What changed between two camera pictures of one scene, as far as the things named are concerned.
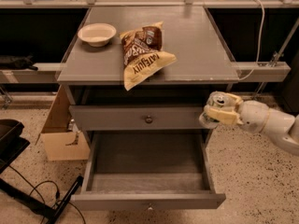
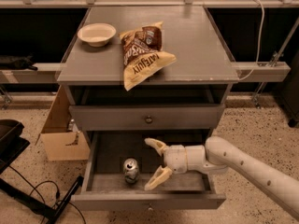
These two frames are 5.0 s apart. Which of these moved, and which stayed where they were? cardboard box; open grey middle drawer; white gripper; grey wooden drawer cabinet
Moved: white gripper
Stayed: cardboard box; open grey middle drawer; grey wooden drawer cabinet
